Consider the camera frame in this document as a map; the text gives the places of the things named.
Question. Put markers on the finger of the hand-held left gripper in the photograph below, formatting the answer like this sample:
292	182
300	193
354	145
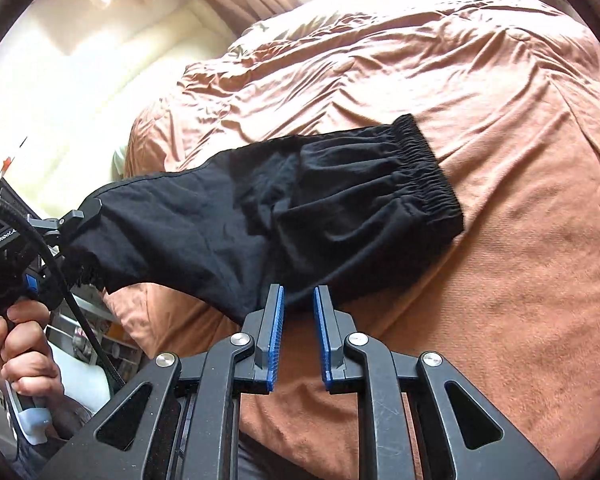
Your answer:
82	215

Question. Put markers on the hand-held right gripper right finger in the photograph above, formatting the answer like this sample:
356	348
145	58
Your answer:
322	335

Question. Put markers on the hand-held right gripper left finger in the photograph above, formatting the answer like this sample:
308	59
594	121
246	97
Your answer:
275	330

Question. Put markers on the black pants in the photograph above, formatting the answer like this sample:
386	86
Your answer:
280	200

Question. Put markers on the person's left hand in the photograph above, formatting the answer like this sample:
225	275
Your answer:
27	360

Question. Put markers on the pale green pillow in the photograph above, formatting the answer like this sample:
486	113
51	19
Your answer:
120	160

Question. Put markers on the small orange object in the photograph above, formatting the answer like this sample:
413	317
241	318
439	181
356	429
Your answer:
6	163

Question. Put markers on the person's legs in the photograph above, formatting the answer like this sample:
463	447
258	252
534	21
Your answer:
252	462

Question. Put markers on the cream padded headboard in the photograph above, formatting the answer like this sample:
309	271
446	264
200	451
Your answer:
105	60

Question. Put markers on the brown blanket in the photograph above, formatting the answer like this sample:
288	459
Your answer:
430	160

